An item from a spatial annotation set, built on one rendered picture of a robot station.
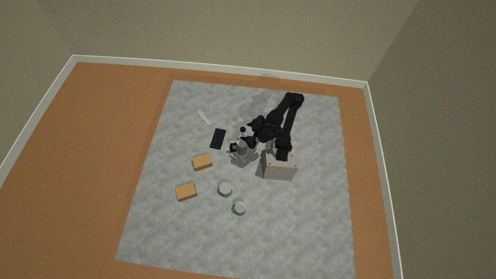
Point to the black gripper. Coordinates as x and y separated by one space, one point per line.
251 141

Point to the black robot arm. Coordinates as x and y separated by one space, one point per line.
275 117

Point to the brown rectangular block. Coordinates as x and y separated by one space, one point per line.
202 162
186 192

